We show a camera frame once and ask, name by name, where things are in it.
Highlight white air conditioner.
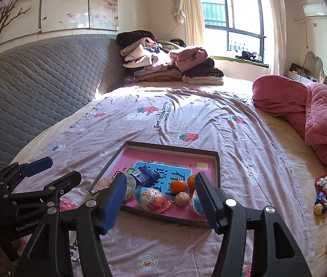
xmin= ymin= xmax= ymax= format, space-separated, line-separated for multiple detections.
xmin=302 ymin=3 xmax=327 ymax=18

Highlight walnut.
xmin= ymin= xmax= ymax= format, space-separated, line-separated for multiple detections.
xmin=175 ymin=192 xmax=190 ymax=207

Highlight orange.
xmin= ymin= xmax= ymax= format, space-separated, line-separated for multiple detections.
xmin=170 ymin=180 xmax=187 ymax=194
xmin=187 ymin=174 xmax=199 ymax=190

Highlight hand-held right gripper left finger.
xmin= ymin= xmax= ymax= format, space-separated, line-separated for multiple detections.
xmin=15 ymin=172 xmax=128 ymax=277

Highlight dark framed window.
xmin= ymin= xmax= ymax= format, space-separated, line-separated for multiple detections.
xmin=198 ymin=0 xmax=266 ymax=64

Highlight white curved chair back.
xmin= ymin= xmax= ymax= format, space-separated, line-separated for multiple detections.
xmin=303 ymin=51 xmax=324 ymax=77

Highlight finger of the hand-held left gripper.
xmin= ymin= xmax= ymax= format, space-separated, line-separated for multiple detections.
xmin=0 ymin=156 xmax=53 ymax=192
xmin=3 ymin=171 xmax=82 ymax=209

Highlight cream knotted curtain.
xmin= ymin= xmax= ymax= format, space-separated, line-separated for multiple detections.
xmin=171 ymin=0 xmax=207 ymax=47

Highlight pink shallow box lid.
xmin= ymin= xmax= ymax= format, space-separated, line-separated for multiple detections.
xmin=90 ymin=141 xmax=221 ymax=228

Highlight dark clothes on windowsill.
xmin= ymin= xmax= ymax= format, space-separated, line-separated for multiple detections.
xmin=235 ymin=50 xmax=263 ymax=62

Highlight strawberry print blanket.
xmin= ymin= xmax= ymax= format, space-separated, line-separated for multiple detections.
xmin=10 ymin=87 xmax=320 ymax=277

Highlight cream straight curtain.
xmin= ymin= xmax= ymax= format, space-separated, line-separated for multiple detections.
xmin=266 ymin=0 xmax=287 ymax=75

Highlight red toy egg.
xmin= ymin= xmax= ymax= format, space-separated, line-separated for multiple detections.
xmin=134 ymin=186 xmax=171 ymax=213

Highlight pink quilted blanket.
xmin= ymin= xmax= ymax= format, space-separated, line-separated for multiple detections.
xmin=251 ymin=74 xmax=327 ymax=266

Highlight cream bed sheet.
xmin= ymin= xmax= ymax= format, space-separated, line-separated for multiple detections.
xmin=224 ymin=78 xmax=327 ymax=277

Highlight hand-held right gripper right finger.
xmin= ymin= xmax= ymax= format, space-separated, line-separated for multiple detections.
xmin=195 ymin=172 xmax=305 ymax=277

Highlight blossom painted wall panels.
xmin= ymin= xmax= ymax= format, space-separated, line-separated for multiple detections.
xmin=0 ymin=0 xmax=119 ymax=55

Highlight white blue toy egg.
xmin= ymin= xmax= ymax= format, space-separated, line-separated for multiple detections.
xmin=190 ymin=192 xmax=210 ymax=217

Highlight pile of folded clothes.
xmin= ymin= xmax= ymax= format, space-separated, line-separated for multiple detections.
xmin=116 ymin=30 xmax=224 ymax=85

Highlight cream mesh drawstring bag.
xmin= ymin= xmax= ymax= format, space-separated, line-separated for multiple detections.
xmin=90 ymin=172 xmax=136 ymax=201

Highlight grey quilted headboard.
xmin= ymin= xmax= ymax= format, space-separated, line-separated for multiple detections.
xmin=0 ymin=33 xmax=126 ymax=174

